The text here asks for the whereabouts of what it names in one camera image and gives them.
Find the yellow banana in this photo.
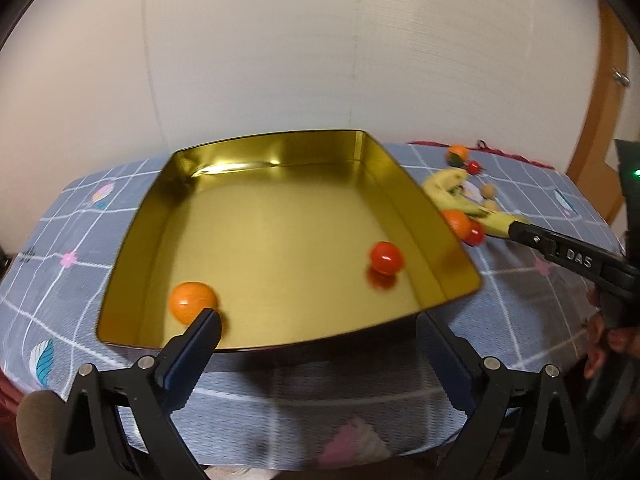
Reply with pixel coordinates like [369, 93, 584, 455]
[422, 167, 531, 238]

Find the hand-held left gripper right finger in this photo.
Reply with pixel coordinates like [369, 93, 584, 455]
[416, 310, 586, 480]

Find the smooth orange tangerine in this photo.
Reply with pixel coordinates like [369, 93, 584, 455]
[168, 281, 219, 325]
[441, 209, 472, 241]

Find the person's right hand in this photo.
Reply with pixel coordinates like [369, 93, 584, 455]
[583, 286, 640, 381]

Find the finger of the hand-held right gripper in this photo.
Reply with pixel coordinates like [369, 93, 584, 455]
[507, 220, 557, 262]

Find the beige rounded object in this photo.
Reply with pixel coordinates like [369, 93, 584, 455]
[15, 389, 72, 480]

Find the wooden door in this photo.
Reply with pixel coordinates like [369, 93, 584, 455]
[565, 0, 640, 228]

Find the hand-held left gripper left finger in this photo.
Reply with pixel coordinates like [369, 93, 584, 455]
[62, 308, 223, 480]

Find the gold metal tin tray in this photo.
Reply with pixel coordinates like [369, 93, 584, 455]
[93, 129, 483, 353]

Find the grey checked printed blanket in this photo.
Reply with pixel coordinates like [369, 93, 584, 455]
[0, 140, 626, 473]

